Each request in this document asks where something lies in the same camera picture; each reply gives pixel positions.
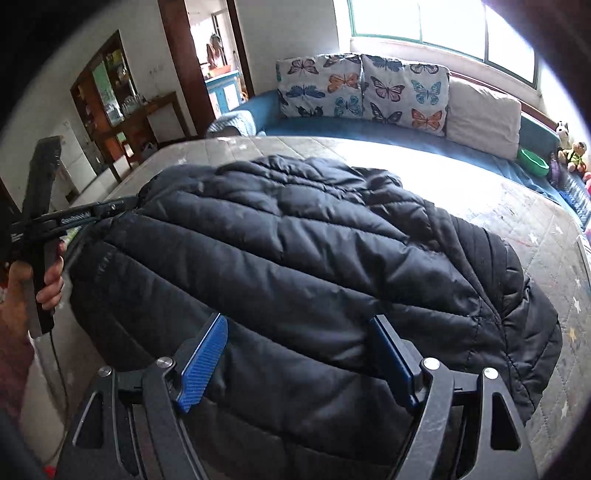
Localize green framed window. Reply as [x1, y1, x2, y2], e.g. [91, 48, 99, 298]
[346, 0, 541, 90]

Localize butterfly print pillow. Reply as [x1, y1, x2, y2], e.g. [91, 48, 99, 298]
[360, 54, 451, 137]
[276, 54, 365, 118]

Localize grey star quilted mattress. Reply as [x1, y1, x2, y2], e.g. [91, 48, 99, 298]
[28, 134, 591, 480]

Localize black puffer jacket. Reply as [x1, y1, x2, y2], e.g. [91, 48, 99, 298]
[67, 154, 564, 480]

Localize wooden desk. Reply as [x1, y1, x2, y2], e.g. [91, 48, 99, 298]
[99, 91, 190, 183]

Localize blue cabinet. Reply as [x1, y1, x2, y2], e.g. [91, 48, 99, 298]
[204, 69, 243, 116]

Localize blue patterned throw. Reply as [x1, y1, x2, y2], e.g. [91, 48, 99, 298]
[206, 111, 256, 138]

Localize plain white pillow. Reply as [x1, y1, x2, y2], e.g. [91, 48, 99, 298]
[445, 76, 522, 160]

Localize hanging garment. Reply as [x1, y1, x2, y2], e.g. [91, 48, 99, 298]
[207, 33, 223, 70]

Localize white cabinet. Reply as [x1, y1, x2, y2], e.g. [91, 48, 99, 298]
[51, 122, 118, 204]

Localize wooden display cabinet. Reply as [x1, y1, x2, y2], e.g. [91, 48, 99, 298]
[70, 30, 144, 153]

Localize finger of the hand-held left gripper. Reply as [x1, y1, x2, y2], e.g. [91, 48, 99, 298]
[51, 196, 139, 229]

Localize person's left hand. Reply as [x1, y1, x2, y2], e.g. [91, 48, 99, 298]
[0, 242, 65, 342]

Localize green bowl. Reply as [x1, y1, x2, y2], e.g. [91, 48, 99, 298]
[517, 148, 551, 177]

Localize black cable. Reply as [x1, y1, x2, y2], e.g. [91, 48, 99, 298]
[48, 318, 75, 416]

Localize person's left forearm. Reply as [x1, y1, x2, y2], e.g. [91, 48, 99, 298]
[0, 332, 38, 416]

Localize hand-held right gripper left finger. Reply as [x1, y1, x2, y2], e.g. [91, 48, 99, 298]
[58, 313, 229, 480]

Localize blue sofa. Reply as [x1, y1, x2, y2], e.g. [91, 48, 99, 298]
[208, 88, 591, 227]

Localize brown door frame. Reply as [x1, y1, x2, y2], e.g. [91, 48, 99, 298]
[158, 0, 254, 139]

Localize yellow plush doll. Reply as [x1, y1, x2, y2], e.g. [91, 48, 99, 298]
[566, 141, 589, 174]

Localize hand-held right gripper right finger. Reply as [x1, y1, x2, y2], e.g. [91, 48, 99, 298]
[368, 315, 539, 480]

